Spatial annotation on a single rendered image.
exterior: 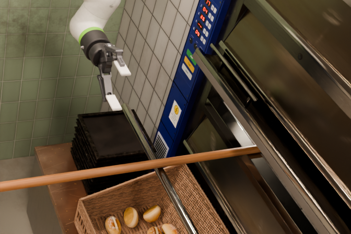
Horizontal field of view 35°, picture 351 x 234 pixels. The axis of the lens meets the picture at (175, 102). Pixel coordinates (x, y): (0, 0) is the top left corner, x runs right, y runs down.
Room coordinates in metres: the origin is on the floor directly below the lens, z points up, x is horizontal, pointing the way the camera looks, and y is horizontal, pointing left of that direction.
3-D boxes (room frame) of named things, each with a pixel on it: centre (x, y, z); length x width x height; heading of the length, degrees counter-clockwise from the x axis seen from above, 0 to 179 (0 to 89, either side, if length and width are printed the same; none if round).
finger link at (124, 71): (1.35, 0.18, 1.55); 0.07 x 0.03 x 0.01; 36
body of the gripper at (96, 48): (1.46, 0.26, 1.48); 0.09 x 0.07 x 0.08; 36
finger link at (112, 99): (1.35, 0.18, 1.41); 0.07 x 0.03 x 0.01; 36
